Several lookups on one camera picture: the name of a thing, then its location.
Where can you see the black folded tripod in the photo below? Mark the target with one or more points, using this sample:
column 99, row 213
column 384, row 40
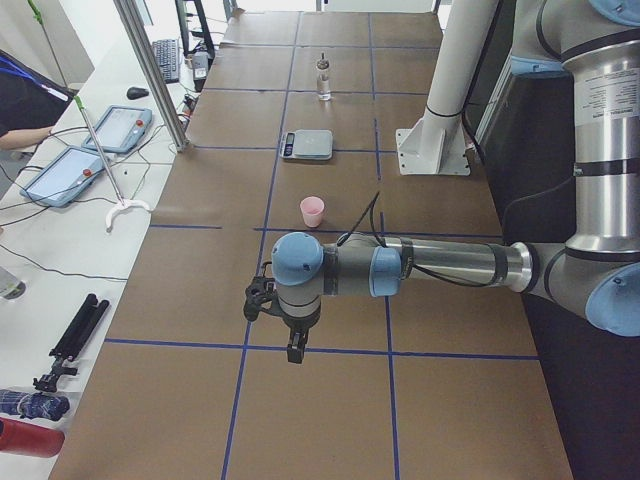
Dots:
column 72, row 342

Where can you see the black keyboard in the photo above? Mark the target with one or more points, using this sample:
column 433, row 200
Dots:
column 166, row 54

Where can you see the person forearm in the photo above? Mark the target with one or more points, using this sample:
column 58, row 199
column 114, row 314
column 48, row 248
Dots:
column 23, row 138

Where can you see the red bottle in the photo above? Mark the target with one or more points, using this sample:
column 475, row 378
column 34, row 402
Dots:
column 26, row 439

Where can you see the blue folded umbrella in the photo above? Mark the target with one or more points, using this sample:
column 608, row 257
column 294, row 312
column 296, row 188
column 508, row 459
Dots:
column 33, row 405

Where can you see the black computer mouse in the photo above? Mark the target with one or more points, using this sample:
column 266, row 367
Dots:
column 134, row 93

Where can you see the grey digital kitchen scale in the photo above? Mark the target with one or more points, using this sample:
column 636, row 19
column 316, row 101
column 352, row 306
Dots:
column 307, row 145

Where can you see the black box with label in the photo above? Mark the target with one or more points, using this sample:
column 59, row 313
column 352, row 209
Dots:
column 200, row 65

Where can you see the far blue teach pendant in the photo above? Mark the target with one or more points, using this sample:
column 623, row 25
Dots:
column 121, row 128

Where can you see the aluminium frame post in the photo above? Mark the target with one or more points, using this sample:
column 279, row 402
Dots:
column 134, row 27

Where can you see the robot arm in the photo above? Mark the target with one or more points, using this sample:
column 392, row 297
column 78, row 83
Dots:
column 594, row 274

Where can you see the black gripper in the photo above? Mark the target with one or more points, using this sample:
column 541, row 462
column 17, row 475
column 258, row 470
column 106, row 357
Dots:
column 298, row 323

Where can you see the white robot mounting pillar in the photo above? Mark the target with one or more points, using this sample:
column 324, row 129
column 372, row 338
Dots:
column 435, row 145

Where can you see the near blue teach pendant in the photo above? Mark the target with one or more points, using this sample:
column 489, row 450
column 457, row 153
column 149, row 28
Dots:
column 68, row 175

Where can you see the blue teach pendant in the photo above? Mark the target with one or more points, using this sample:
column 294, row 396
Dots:
column 121, row 128
column 68, row 175

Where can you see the pink plastic cup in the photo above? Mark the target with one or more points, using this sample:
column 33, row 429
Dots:
column 312, row 210

